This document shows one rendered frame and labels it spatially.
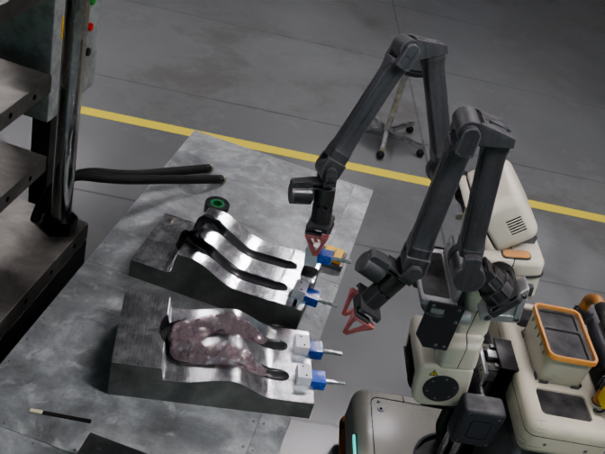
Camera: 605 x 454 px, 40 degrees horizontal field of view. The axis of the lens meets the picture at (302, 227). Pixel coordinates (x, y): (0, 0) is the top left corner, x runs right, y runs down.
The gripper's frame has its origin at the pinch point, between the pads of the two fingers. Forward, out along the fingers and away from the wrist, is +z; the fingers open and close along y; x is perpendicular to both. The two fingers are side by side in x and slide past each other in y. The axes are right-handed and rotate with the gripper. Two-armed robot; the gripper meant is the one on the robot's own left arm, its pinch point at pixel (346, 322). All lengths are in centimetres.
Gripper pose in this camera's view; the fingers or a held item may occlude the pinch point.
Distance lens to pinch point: 213.7
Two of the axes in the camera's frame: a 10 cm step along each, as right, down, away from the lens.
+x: 7.7, 5.1, 3.7
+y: 0.0, 5.8, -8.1
